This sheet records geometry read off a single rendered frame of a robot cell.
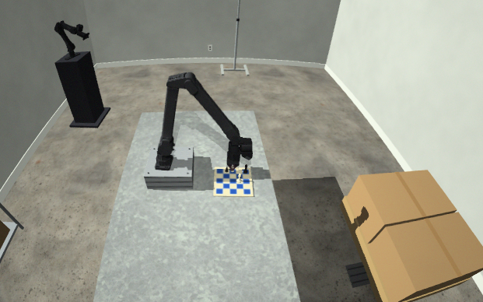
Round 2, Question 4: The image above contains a blue and cream chessboard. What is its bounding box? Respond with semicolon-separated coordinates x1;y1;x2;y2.
213;167;254;197

